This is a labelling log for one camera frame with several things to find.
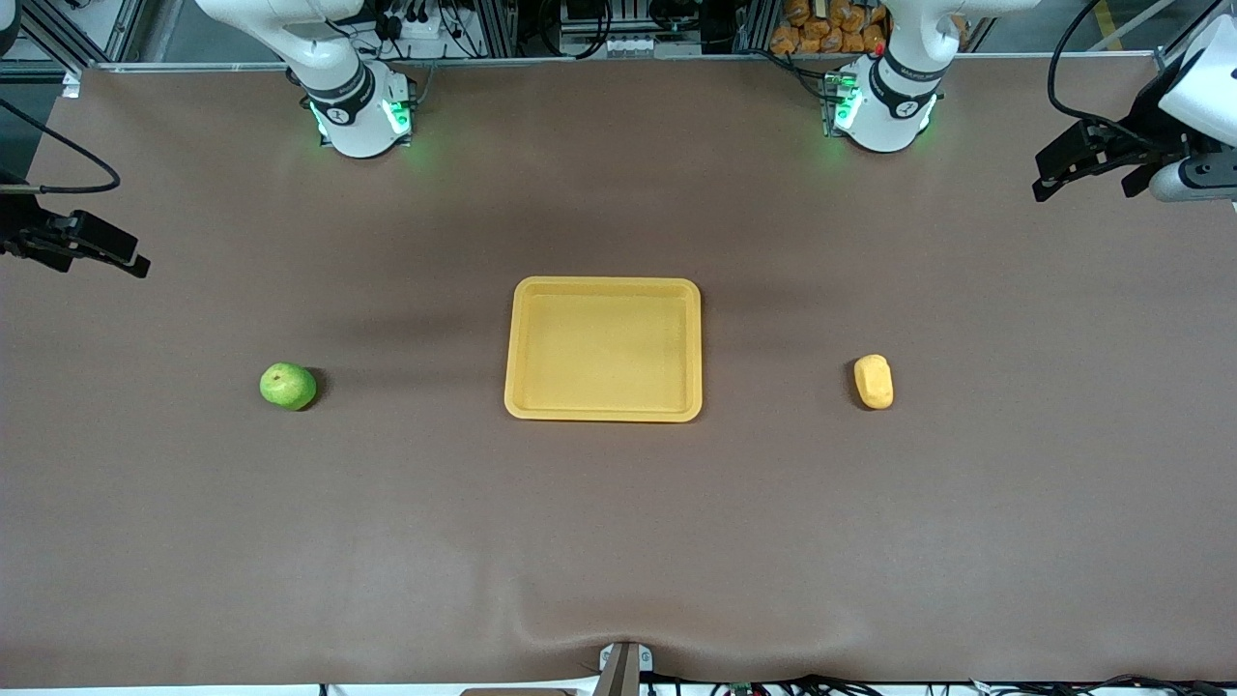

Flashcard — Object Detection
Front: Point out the yellow potato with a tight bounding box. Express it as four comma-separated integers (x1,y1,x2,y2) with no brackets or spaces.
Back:
853,354,895,411

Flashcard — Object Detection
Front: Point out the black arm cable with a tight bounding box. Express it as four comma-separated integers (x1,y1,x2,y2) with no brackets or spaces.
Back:
1048,0,1190,156
0,97,123,194

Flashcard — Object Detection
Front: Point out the yellow plastic tray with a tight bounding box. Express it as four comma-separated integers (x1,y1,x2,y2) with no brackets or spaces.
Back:
503,276,704,423

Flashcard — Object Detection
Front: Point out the brown table mat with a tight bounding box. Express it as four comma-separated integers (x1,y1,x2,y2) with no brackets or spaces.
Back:
0,56,1237,689

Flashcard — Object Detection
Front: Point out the white power strip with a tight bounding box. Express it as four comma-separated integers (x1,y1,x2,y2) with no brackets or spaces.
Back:
380,0,452,40

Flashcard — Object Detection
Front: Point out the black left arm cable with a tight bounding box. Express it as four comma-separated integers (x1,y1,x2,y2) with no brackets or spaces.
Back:
1048,0,1190,156

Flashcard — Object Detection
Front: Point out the bag of orange items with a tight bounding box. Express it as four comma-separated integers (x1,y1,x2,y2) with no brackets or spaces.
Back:
770,0,890,55

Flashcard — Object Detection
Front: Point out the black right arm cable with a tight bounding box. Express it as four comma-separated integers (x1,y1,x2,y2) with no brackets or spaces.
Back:
0,97,123,194

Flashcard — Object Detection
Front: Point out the green apple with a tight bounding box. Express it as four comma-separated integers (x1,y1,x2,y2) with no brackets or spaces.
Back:
259,362,318,412

